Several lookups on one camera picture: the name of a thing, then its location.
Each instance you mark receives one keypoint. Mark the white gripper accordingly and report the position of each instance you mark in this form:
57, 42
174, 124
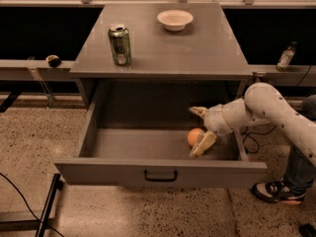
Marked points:
214, 118

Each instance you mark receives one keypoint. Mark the orange fruit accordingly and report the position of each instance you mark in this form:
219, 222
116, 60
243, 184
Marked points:
194, 135

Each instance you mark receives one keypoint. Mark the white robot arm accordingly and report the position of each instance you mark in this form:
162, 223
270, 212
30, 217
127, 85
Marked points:
261, 103

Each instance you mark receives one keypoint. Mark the grey open top drawer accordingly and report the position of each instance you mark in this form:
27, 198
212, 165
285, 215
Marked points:
134, 125

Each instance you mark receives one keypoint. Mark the person's sneaker near drawer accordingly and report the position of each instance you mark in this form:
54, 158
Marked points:
277, 191

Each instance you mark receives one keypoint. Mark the clear plastic bottle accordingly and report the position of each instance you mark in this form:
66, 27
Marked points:
286, 56

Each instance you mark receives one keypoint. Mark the person's jeans leg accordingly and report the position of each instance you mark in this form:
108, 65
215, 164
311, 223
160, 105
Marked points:
300, 173

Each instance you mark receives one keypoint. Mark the white bowl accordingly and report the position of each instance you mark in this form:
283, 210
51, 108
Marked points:
175, 20

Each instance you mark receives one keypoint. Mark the green soda can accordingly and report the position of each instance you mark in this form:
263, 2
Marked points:
120, 44

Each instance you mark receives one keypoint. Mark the small black yellow object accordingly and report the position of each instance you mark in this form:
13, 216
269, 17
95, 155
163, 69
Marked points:
53, 60

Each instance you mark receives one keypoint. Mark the black metal floor stand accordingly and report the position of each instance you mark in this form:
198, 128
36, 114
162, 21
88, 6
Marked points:
38, 220

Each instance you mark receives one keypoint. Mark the black drawer handle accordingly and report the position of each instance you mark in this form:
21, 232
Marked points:
160, 177

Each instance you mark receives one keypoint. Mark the metal clamp bracket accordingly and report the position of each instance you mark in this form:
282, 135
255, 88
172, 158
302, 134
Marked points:
259, 77

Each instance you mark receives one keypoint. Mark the grey metal rail shelf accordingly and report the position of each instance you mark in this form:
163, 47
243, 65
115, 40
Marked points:
28, 70

